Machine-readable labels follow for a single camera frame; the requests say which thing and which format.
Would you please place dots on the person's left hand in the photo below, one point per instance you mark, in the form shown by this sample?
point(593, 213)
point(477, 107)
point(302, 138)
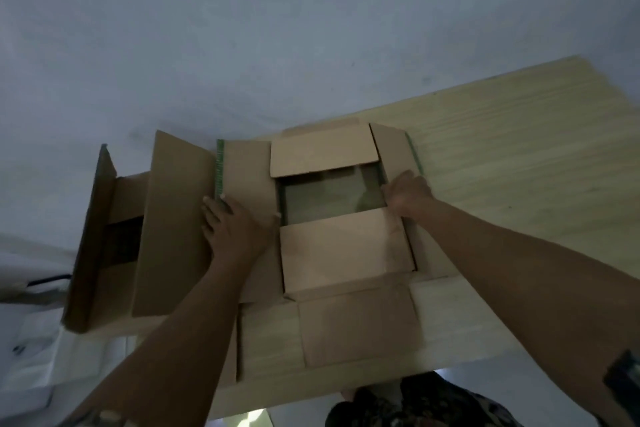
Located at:
point(237, 236)

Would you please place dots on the person's right hand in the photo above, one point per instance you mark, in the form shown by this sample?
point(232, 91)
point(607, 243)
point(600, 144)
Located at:
point(411, 191)

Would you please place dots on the person's right fingers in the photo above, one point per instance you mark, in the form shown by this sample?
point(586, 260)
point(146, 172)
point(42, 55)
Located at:
point(395, 191)

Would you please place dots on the person's left thumb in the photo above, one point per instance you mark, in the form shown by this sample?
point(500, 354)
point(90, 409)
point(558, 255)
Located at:
point(270, 224)

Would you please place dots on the cardboard box with green tape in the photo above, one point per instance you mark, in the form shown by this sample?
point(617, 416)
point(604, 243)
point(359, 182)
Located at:
point(345, 251)

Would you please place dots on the person's left forearm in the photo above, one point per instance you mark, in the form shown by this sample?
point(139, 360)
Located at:
point(185, 341)

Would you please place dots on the person's right forearm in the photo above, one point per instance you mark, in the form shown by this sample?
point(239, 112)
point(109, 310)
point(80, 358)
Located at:
point(525, 281)

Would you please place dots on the greenish flat panel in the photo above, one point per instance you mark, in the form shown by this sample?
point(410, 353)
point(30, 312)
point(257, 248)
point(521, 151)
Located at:
point(327, 194)

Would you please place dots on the open brown cardboard box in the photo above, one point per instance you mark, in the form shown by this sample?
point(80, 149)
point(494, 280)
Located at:
point(170, 231)

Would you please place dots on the dark patterned trousers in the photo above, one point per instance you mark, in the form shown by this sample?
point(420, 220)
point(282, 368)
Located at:
point(425, 404)

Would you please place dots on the dark patterned right sleeve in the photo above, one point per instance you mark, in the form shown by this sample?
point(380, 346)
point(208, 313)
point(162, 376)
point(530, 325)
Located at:
point(625, 384)

